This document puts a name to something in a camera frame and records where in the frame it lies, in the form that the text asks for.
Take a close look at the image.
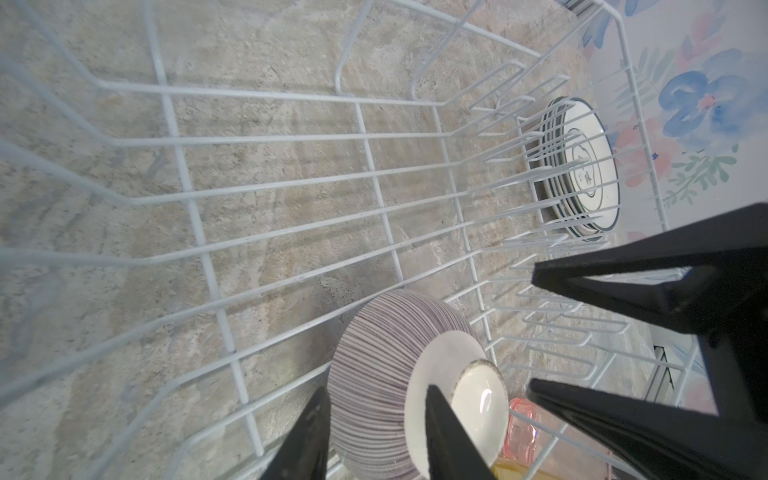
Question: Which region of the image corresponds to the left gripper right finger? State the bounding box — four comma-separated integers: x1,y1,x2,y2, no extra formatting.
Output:
425,385,495,480

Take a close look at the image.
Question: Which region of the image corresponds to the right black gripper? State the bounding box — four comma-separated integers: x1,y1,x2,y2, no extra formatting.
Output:
528,203,767,479

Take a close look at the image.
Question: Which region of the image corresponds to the yellow glass cup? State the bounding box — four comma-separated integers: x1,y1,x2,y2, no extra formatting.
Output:
490,457,558,480

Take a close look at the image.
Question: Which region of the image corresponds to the white wire dish rack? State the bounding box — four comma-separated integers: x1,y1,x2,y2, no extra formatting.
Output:
1,1,679,479

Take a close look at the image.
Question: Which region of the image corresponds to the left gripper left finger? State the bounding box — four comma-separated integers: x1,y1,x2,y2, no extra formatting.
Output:
260,387,331,480

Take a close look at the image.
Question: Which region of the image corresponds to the pink glass cup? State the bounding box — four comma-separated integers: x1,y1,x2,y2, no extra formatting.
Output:
502,398,560,466

